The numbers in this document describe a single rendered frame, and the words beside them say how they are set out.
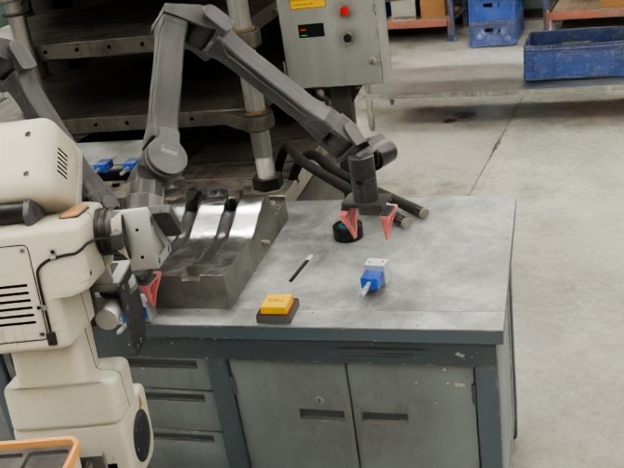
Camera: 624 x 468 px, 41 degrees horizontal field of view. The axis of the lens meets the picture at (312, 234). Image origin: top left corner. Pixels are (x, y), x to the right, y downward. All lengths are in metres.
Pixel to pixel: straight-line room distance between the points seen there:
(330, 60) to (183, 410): 1.12
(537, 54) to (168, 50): 3.90
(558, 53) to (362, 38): 2.97
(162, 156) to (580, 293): 2.29
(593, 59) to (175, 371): 3.85
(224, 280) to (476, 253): 0.61
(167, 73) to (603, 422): 1.79
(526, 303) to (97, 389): 2.17
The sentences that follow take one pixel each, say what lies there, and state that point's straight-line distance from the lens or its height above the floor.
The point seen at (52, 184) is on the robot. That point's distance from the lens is 1.47.
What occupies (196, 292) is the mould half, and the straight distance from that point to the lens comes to 1.98.
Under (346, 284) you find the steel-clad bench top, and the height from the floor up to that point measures 0.80.
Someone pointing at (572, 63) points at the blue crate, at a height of 0.35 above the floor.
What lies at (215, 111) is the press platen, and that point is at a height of 1.03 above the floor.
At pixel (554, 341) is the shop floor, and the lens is 3.21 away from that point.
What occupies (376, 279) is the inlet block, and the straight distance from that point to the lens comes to 1.91.
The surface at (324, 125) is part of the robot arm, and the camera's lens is 1.82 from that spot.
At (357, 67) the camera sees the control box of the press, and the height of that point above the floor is 1.13.
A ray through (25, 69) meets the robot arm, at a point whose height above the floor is 1.40.
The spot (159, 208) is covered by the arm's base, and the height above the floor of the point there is 1.21.
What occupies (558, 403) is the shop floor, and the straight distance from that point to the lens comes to 2.91.
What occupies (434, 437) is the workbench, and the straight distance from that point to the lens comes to 2.04.
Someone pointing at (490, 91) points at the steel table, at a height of 0.24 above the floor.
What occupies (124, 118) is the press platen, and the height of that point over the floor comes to 1.03.
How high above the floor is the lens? 1.74
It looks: 24 degrees down
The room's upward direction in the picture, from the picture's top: 9 degrees counter-clockwise
